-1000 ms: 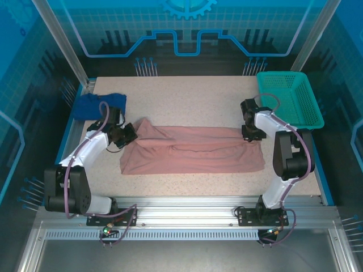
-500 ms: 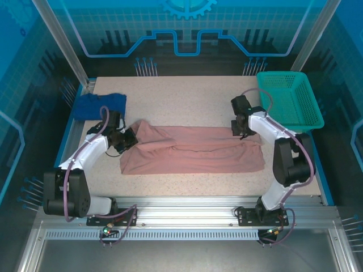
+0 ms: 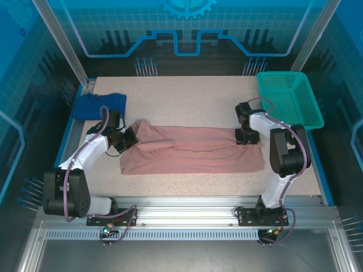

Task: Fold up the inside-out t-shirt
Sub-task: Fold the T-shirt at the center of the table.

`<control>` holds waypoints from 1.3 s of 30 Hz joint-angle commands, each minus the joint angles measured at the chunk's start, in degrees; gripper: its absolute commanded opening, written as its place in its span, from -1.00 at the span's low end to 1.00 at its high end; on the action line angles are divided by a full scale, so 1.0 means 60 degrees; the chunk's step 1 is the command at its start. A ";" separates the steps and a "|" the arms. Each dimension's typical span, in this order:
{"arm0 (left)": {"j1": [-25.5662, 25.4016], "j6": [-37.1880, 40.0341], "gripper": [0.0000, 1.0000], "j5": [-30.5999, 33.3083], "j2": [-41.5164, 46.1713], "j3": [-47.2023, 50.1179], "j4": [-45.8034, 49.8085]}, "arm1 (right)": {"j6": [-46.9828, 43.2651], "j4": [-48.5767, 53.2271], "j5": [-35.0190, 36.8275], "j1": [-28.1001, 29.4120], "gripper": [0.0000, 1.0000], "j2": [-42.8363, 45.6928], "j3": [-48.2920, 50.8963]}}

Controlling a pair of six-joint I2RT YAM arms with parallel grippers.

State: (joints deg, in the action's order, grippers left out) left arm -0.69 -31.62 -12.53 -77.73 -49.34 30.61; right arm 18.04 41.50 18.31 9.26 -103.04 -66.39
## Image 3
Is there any pink t-shirt with pixel print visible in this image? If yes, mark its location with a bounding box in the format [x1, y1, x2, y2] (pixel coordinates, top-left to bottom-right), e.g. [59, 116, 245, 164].
[119, 119, 266, 176]

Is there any folded blue cloth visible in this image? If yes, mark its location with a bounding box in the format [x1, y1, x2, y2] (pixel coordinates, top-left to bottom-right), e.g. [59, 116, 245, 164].
[70, 92, 127, 121]

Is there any green plastic basket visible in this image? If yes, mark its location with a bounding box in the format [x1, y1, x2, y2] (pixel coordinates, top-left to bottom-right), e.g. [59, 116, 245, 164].
[256, 71, 325, 133]

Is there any small connector with lit LEDs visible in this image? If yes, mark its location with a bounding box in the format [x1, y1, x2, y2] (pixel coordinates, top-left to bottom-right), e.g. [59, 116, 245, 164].
[259, 226, 285, 237]
[99, 222, 120, 237]

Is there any metal lower tray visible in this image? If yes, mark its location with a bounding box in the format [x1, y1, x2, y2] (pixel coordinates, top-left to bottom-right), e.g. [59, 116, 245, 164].
[15, 220, 360, 272]

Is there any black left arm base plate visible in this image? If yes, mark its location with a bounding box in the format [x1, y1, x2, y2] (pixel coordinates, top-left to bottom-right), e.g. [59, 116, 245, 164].
[86, 208, 138, 227]

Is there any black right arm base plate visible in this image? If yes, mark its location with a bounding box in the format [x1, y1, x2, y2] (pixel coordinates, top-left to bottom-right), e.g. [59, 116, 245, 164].
[235, 206, 290, 227]

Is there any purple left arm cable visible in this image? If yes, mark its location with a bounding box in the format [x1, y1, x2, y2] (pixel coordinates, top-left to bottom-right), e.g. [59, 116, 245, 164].
[64, 105, 140, 247]

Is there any aluminium mounting rail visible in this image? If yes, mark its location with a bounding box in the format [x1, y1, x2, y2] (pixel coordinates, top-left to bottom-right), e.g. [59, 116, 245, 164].
[36, 194, 340, 231]

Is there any slotted grey cable duct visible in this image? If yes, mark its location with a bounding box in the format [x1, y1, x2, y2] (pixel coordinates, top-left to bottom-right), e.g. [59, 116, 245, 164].
[44, 229, 260, 241]

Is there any aluminium frame post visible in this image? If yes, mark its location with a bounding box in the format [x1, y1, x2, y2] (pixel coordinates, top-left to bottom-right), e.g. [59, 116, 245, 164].
[31, 0, 96, 88]
[289, 0, 343, 73]

